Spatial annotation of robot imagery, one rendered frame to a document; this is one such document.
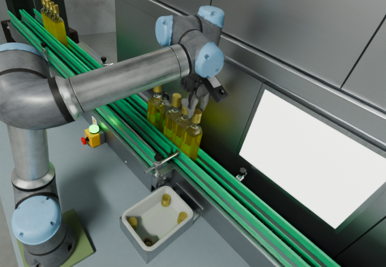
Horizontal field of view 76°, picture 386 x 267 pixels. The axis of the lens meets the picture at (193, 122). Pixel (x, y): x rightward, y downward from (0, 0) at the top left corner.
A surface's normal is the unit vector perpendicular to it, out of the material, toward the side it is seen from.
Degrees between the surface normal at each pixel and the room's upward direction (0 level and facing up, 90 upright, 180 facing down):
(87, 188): 0
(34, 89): 23
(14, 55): 7
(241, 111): 90
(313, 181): 90
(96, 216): 0
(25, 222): 11
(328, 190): 90
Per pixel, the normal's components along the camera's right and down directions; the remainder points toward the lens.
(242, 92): -0.71, 0.36
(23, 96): 0.08, -0.14
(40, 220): 0.24, -0.63
